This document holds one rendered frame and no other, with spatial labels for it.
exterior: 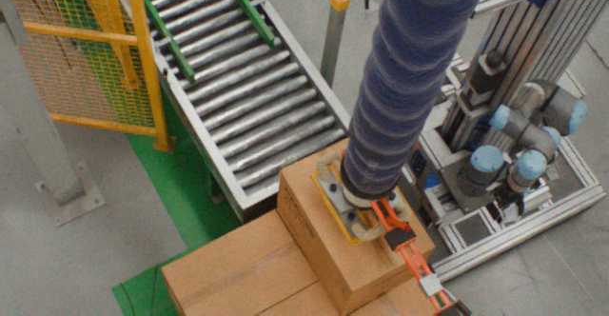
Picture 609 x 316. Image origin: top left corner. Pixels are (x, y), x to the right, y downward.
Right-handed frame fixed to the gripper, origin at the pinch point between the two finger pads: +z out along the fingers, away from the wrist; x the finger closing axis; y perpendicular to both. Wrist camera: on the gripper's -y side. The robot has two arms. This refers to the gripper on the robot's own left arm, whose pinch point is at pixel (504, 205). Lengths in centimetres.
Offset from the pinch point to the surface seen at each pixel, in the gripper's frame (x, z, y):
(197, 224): -96, 152, 81
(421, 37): -30, -77, 35
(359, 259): -18, 58, 38
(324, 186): -48, 44, 39
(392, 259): -13, 58, 25
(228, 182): -86, 93, 65
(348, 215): -32, 42, 37
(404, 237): -12.4, 32.0, 25.4
